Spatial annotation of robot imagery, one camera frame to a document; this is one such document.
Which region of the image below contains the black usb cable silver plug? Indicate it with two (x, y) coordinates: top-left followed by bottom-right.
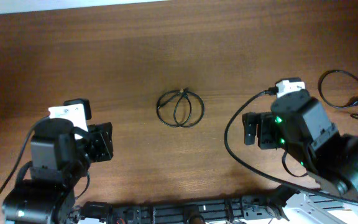
(317, 69), (358, 110)

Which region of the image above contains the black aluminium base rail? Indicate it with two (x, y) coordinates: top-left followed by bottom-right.
(70, 192), (344, 224)

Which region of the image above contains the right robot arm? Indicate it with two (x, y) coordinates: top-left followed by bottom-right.
(242, 90), (358, 202)

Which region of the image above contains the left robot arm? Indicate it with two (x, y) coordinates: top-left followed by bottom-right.
(2, 118), (113, 223)

